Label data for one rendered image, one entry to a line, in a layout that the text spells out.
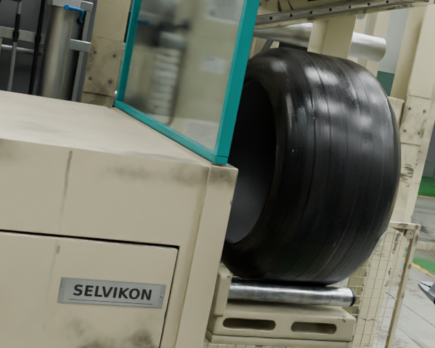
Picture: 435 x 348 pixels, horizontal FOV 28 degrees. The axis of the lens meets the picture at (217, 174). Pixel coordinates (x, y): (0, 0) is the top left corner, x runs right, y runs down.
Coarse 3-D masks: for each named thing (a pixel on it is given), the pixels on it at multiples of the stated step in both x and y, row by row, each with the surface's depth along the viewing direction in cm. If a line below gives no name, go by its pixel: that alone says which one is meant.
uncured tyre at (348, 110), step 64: (256, 64) 201; (320, 64) 193; (256, 128) 231; (320, 128) 181; (384, 128) 188; (256, 192) 233; (320, 192) 180; (384, 192) 186; (256, 256) 191; (320, 256) 189
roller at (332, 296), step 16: (240, 288) 192; (256, 288) 194; (272, 288) 195; (288, 288) 197; (304, 288) 199; (320, 288) 201; (336, 288) 203; (320, 304) 202; (336, 304) 203; (352, 304) 204
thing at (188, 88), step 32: (160, 0) 153; (192, 0) 138; (224, 0) 125; (256, 0) 117; (128, 32) 167; (160, 32) 151; (192, 32) 136; (224, 32) 124; (128, 64) 166; (160, 64) 149; (192, 64) 134; (224, 64) 123; (128, 96) 164; (160, 96) 147; (192, 96) 133; (224, 96) 121; (160, 128) 143; (192, 128) 131; (224, 128) 119; (224, 160) 120
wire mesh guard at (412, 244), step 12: (408, 228) 264; (384, 240) 263; (396, 252) 266; (408, 252) 267; (408, 264) 267; (384, 276) 266; (408, 276) 268; (384, 288) 267; (396, 300) 270; (384, 312) 269; (396, 312) 270; (360, 324) 267; (396, 324) 271
